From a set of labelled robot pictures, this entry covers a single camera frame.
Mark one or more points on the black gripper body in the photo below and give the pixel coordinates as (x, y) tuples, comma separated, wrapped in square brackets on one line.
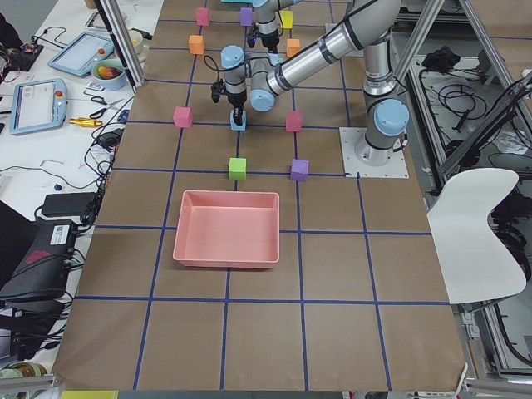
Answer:
[(237, 100), (268, 40)]

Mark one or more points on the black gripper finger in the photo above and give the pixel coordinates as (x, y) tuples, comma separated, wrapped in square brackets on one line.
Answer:
[(237, 116)]

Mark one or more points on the light blue foam block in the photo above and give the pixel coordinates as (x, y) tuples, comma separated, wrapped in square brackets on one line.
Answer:
[(274, 59), (239, 128)]

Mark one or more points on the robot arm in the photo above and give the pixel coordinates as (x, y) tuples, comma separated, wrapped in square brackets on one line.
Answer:
[(259, 80), (265, 26)]

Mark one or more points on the orange foam block near base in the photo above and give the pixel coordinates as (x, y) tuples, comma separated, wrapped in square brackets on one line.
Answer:
[(293, 46)]

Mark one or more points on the yellow foam block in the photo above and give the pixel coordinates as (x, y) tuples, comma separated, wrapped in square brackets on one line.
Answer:
[(286, 19)]

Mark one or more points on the purple foam block right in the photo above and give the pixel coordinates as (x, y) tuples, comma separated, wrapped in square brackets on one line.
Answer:
[(246, 16)]

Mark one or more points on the purple foam block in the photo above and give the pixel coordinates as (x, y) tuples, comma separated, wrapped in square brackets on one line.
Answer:
[(246, 16), (299, 170)]

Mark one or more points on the pink foam block left outer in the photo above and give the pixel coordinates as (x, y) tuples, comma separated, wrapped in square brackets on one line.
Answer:
[(183, 117)]

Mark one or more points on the pink foam block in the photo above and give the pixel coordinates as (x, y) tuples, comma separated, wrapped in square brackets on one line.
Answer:
[(183, 117), (202, 15), (294, 121)]

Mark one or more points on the green foam block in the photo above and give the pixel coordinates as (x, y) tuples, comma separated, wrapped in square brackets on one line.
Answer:
[(237, 168)]

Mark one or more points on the pink foam block left inner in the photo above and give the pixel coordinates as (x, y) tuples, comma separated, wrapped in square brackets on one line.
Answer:
[(294, 121)]

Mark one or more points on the orange foam block outer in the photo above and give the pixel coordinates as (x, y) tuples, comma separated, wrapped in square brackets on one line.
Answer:
[(196, 44)]

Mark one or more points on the pink foam block right outer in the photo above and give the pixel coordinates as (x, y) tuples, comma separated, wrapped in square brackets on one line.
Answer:
[(202, 15)]

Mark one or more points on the purple foam block left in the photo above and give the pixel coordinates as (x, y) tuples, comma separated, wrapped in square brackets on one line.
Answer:
[(299, 170)]

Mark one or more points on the cream bowl with lemon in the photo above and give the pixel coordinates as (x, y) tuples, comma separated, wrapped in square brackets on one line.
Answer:
[(138, 43)]

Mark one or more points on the pink plastic tray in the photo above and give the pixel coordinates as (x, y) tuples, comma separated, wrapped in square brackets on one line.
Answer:
[(228, 229)]

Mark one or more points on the blue bowl with fruit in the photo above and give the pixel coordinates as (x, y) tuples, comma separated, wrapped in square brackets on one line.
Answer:
[(109, 74)]

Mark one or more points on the black scissors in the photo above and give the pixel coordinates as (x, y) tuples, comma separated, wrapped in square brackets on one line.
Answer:
[(99, 114)]

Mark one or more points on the teach pendant far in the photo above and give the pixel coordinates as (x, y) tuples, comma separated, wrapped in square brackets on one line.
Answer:
[(80, 56)]

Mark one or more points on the teach pendant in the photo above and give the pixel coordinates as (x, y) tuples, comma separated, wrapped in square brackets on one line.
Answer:
[(80, 56), (38, 106)]

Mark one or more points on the black power adapter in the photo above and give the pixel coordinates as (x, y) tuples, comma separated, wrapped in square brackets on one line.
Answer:
[(71, 204)]

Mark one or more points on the teach pendant near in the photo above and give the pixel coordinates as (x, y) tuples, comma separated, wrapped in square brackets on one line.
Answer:
[(38, 106)]

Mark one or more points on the black laptop bag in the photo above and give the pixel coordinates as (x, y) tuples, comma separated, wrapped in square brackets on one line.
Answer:
[(41, 271)]

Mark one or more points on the white chair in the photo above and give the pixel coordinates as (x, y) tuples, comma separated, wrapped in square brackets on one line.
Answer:
[(475, 265)]

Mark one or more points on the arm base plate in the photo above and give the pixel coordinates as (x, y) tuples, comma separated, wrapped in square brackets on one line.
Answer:
[(360, 160)]

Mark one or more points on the aluminium frame post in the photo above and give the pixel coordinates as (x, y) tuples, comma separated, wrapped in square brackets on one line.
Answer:
[(114, 22)]

